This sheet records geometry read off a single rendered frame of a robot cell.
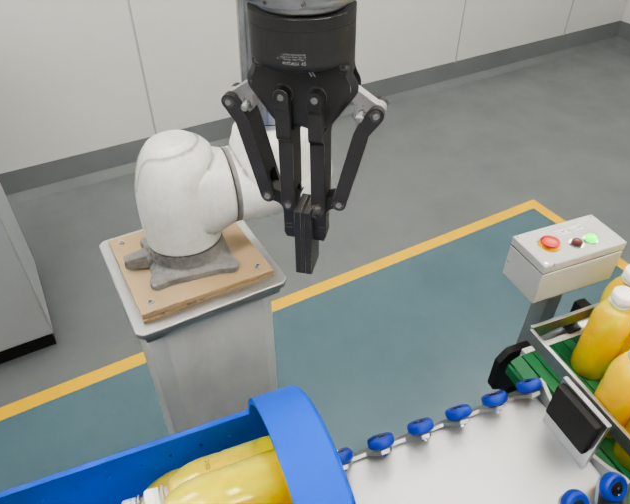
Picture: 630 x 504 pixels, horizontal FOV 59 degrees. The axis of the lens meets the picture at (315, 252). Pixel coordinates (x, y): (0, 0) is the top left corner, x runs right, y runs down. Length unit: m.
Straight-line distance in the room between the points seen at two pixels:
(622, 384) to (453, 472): 0.31
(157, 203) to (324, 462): 0.61
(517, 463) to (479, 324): 1.51
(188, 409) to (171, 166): 0.59
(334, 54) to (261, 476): 0.48
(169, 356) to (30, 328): 1.30
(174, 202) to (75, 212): 2.24
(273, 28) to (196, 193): 0.71
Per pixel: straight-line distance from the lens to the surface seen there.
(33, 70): 3.28
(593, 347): 1.18
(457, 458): 1.03
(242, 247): 1.24
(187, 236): 1.11
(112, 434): 2.23
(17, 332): 2.46
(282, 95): 0.42
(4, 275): 2.27
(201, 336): 1.20
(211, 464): 0.76
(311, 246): 0.50
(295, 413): 0.69
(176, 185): 1.05
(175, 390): 1.31
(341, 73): 0.41
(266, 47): 0.40
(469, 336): 2.46
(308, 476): 0.65
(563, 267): 1.17
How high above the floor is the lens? 1.80
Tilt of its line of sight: 41 degrees down
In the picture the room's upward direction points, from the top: straight up
